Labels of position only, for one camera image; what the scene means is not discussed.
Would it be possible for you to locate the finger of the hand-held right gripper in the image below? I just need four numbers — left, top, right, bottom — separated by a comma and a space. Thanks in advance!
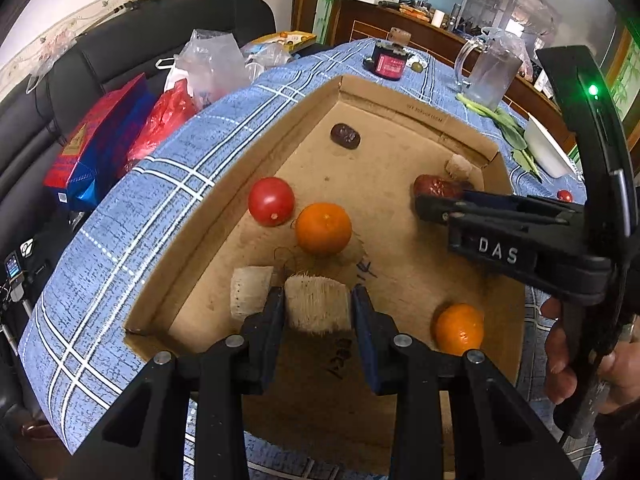
415, 189, 587, 227

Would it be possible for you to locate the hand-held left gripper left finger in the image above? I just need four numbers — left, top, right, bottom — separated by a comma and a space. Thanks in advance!
60, 285, 287, 480

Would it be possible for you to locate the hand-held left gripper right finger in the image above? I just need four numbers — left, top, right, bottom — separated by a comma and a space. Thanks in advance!
351, 285, 576, 480

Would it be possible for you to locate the corn cob piece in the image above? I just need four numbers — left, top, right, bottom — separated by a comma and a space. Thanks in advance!
284, 274, 352, 335
230, 266, 275, 322
446, 155, 475, 181

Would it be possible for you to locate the large red date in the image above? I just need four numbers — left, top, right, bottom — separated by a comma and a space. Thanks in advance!
413, 174, 476, 211

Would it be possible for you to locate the orange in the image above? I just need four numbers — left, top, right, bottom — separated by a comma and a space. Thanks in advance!
432, 303, 486, 357
295, 202, 352, 255

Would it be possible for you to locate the cardboard box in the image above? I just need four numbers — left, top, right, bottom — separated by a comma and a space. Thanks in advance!
122, 74, 526, 476

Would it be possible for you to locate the dark date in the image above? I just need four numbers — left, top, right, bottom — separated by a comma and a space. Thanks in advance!
330, 123, 362, 149

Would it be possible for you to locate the person's right forearm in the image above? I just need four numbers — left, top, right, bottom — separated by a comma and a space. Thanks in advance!
590, 400, 640, 480

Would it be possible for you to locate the person's right hand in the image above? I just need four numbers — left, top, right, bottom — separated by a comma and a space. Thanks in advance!
541, 296, 640, 413

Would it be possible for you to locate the green vegetable stalk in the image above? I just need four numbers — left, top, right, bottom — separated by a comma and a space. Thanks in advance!
456, 94, 527, 152
510, 147, 543, 183

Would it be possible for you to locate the white bowl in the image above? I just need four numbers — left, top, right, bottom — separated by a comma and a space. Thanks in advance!
522, 115, 576, 179

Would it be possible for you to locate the glass pitcher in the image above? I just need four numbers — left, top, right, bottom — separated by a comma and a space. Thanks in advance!
454, 27, 525, 111

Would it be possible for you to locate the dark bottle pink label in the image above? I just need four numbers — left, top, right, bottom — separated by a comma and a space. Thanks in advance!
363, 27, 416, 82

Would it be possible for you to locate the blue plaid tablecloth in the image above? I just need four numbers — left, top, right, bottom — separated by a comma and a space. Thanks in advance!
17, 37, 606, 480

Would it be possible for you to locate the wooden counter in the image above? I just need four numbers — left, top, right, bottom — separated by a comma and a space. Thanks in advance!
330, 0, 576, 151

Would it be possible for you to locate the red plastic bag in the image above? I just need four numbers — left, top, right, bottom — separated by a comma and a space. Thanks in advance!
122, 77, 201, 171

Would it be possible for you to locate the yellow box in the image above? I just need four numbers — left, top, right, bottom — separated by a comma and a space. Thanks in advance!
252, 31, 318, 53

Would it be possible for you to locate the red blue package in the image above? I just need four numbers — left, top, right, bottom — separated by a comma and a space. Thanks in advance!
44, 72, 156, 211

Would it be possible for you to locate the small device with screen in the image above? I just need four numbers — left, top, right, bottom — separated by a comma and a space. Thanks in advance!
2, 240, 36, 306

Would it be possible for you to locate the clear plastic bag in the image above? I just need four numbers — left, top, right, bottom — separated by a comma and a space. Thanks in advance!
172, 29, 253, 111

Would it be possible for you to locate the black sofa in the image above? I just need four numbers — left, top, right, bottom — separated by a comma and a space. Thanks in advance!
0, 0, 277, 311

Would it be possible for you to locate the translucent plastic bag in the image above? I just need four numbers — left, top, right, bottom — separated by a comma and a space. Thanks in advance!
25, 30, 76, 93

